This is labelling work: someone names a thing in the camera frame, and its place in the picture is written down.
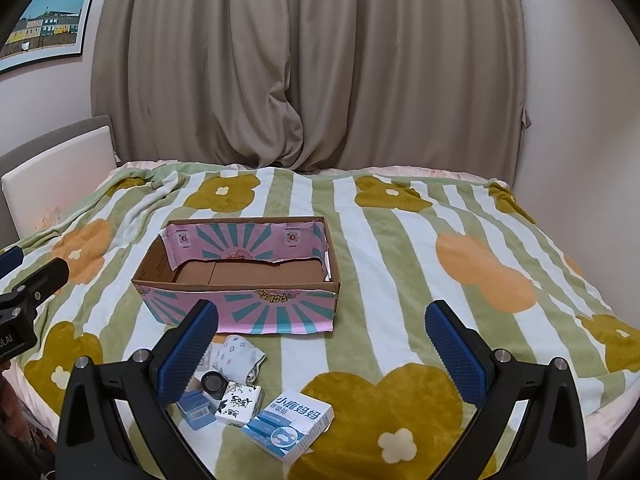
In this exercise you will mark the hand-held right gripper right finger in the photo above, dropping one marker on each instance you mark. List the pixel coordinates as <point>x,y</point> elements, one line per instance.
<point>457,355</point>

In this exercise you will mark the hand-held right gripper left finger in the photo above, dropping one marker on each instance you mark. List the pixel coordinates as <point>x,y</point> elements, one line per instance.
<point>187,355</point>

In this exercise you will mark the white patterned sock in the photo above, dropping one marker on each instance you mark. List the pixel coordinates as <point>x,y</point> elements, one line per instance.
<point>237,357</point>

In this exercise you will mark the white padded headboard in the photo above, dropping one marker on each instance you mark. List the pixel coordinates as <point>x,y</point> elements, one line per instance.
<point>55,165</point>

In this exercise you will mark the small black jar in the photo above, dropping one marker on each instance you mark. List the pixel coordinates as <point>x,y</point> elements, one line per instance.
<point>214,385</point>

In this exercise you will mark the blue and white carton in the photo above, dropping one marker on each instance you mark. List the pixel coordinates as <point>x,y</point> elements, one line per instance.
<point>292,422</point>

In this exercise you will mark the pink printed cardboard box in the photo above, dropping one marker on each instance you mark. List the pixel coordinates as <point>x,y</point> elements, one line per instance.
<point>280,312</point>

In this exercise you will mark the framed wall poster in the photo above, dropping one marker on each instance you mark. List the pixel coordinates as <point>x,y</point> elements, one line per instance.
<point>47,20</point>

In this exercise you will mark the striped floral blanket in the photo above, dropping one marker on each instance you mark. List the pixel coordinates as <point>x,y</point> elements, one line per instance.
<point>410,270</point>

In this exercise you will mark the small blue box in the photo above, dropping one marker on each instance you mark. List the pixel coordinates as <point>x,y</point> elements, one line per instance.
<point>197,408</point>

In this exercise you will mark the white floral tissue pack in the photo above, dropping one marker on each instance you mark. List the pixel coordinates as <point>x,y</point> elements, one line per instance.
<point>239,402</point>

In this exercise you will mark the beige curtain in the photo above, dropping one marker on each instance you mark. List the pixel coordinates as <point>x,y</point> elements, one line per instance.
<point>310,60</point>

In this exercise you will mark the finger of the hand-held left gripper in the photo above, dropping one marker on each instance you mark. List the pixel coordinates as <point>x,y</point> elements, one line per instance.
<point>11,261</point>
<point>47,276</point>

